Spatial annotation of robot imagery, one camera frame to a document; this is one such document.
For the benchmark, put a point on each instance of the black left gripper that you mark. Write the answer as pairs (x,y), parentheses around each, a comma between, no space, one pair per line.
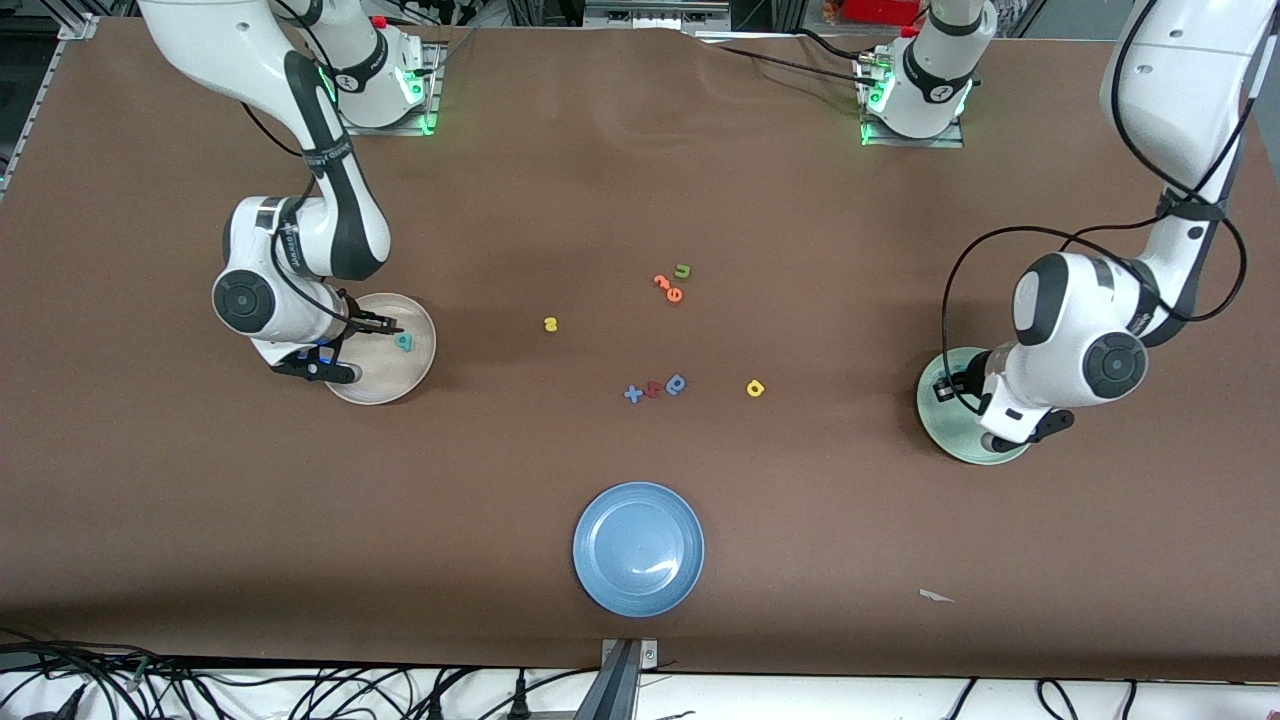
(962,383)

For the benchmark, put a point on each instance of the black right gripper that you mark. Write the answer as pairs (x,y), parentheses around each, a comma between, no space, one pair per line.
(352,321)

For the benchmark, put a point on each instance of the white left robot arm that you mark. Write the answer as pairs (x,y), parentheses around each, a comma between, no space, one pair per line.
(1180,80)

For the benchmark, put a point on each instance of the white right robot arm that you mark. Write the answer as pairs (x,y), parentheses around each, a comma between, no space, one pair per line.
(220,40)

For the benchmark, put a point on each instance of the green round plate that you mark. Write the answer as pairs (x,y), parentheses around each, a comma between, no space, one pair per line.
(940,428)

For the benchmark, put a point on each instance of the beige round plate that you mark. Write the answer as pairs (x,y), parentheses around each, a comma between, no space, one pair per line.
(400,378)

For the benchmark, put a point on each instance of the brown table cover sheet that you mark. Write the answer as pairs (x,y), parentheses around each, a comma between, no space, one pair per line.
(300,500)

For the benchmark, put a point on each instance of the white paper scrap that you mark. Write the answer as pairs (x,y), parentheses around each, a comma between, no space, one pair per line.
(933,596)

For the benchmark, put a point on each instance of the blue foam letter a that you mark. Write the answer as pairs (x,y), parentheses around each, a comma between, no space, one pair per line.
(676,385)

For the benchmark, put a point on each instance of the blue round plate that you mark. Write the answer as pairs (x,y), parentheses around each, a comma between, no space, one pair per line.
(638,549)

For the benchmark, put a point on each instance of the red box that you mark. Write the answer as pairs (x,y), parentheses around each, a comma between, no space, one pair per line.
(880,10)

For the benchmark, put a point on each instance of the grey metal equipment box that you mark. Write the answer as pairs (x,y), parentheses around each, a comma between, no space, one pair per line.
(655,12)

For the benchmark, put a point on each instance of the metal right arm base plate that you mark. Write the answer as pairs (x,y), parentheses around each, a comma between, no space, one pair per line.
(425,110)

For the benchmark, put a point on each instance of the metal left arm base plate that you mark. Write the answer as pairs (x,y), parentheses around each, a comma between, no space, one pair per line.
(950,140)

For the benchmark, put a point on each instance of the aluminium frame profile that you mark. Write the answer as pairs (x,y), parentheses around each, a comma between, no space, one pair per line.
(75,25)

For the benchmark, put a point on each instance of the grey metal camera mount bracket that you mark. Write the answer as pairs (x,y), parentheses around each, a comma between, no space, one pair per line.
(622,680)

